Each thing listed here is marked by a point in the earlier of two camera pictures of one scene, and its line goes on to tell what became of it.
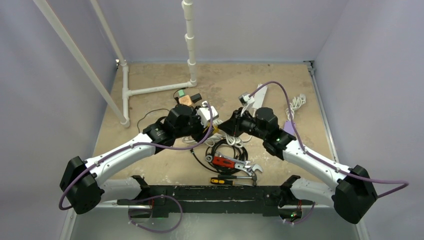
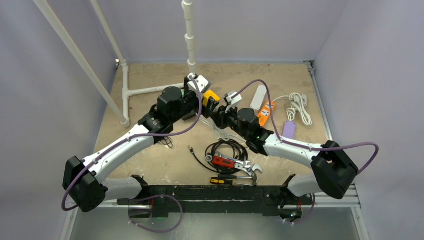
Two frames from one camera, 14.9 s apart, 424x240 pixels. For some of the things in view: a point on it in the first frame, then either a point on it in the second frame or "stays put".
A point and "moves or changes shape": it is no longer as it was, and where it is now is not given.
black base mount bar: x=249 y=199 stays put
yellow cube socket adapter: x=216 y=130 to x=209 y=93
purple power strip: x=289 y=128 stays put
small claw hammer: x=253 y=177 stays put
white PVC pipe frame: x=79 y=58 stays put
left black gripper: x=202 y=131 to x=206 y=110
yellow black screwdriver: x=227 y=182 stays put
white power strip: x=260 y=96 stays put
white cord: x=296 y=103 moves or changes shape
